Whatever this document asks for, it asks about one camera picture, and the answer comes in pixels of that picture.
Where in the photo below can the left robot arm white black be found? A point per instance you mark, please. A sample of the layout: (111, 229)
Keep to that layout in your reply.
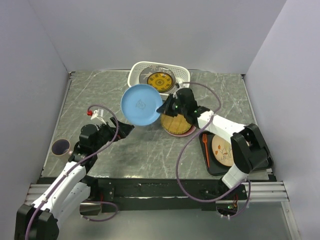
(43, 218)

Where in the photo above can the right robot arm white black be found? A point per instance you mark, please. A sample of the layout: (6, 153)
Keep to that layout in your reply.
(248, 145)

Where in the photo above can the peach plate with bird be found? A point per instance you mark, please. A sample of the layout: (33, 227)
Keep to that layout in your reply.
(222, 151)

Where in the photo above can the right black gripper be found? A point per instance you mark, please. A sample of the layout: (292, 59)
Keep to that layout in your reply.
(166, 108)

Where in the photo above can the pink plate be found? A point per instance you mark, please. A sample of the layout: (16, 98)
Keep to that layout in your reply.
(189, 132)

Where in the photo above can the blue plate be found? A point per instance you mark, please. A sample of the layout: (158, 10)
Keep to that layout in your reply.
(139, 104)

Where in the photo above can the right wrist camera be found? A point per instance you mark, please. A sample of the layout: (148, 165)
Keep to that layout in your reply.
(179, 83)

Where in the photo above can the black base frame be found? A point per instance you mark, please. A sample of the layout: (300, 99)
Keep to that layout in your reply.
(204, 189)

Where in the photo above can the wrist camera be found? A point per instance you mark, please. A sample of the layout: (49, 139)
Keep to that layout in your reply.
(179, 83)
(97, 116)

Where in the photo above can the white perforated plastic basket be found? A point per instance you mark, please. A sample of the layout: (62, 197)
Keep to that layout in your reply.
(178, 71)

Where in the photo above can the orange plastic fork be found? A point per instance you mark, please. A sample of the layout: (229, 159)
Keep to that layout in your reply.
(205, 142)

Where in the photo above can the yellow patterned brown-rimmed plate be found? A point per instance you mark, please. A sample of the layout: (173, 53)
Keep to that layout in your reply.
(161, 81)

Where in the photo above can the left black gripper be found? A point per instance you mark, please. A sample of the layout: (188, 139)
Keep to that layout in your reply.
(123, 130)

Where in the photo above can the yellow woven plate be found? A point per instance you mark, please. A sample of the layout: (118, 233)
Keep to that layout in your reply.
(175, 125)

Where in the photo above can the black plastic tray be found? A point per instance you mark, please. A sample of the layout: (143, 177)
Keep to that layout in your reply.
(213, 166)

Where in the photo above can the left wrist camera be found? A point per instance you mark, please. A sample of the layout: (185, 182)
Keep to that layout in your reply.
(97, 116)

